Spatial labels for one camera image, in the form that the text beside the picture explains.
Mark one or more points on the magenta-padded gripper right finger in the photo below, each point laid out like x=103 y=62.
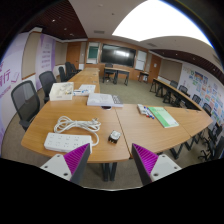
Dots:
x=163 y=166

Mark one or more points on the large bright ceiling light panel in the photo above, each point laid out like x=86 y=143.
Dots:
x=156 y=20

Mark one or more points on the narrow purple wall banner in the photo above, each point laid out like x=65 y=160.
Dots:
x=46 y=56

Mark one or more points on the green booklet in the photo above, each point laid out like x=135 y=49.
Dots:
x=163 y=116

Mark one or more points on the red marker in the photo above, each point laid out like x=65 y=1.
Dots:
x=147 y=115

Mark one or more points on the white whiteboard eraser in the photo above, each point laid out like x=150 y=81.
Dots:
x=141 y=109

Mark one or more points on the dark lectern desk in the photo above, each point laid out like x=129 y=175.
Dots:
x=116 y=71

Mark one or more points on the small dark side desk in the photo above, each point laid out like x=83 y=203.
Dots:
x=143 y=73

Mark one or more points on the row of black chairs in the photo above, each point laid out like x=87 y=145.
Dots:
x=210 y=140

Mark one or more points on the whiteboard with green sheet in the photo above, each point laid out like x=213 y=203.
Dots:
x=93 y=52

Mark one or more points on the white power strip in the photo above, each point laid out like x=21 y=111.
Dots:
x=65 y=141

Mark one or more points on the large black wall screen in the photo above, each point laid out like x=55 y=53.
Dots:
x=118 y=55

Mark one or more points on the brown wooden door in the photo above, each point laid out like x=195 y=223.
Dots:
x=155 y=68
x=73 y=56

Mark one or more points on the white papers with blue packet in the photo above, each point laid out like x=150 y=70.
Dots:
x=86 y=88

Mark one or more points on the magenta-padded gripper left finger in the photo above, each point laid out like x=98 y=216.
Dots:
x=61 y=166

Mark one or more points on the group of black office chairs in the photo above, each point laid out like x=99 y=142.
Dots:
x=68 y=70

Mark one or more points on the blue marker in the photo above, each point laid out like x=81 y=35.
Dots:
x=150 y=114

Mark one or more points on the long wooden side table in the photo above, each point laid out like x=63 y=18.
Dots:
x=173 y=90

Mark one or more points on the colourful wall poster display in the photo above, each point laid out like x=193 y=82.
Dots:
x=203 y=88

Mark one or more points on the white open cardboard box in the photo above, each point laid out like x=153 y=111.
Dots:
x=61 y=95

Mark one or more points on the thick white book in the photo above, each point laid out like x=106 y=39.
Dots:
x=101 y=99

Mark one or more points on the black mesh office chair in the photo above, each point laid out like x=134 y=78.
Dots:
x=25 y=101
x=47 y=81

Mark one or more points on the plain white whiteboard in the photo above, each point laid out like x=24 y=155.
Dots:
x=140 y=60

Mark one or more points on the black charger with orange ports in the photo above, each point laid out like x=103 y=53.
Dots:
x=114 y=136

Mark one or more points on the wide purple wall banner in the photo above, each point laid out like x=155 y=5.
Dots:
x=10 y=80

